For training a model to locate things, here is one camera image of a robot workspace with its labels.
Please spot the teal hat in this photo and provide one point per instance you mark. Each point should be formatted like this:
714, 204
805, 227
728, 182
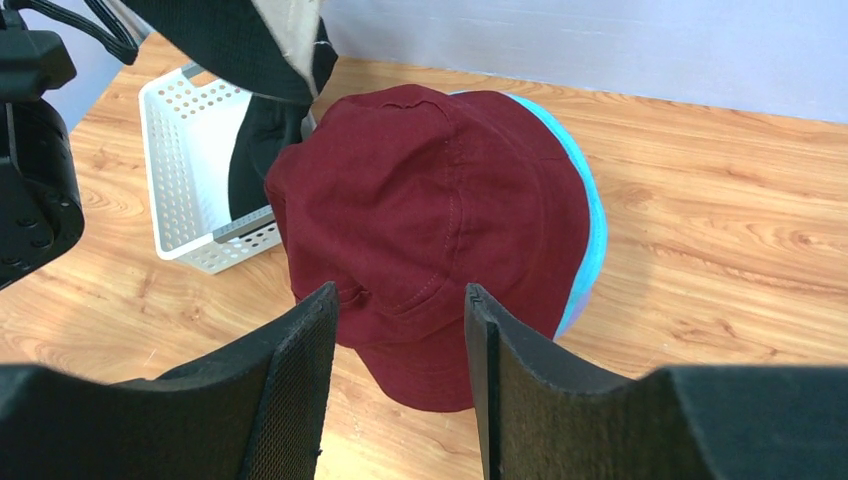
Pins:
539, 225

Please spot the beige bucket hat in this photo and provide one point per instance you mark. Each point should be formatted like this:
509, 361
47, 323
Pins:
294, 26

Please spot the purple bucket hat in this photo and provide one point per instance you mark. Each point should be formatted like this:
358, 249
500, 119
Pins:
574, 309

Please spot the black hat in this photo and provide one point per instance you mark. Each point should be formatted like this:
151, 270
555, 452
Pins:
229, 39

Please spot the white perforated plastic basket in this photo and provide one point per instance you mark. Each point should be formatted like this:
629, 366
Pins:
189, 121

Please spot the dark red hat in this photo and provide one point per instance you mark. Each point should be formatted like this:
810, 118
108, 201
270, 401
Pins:
375, 201

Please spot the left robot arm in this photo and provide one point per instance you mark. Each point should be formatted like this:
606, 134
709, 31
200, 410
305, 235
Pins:
41, 213

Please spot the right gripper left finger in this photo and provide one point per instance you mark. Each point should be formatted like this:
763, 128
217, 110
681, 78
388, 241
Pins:
252, 409

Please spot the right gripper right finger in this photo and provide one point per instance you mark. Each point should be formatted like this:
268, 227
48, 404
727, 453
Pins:
545, 413

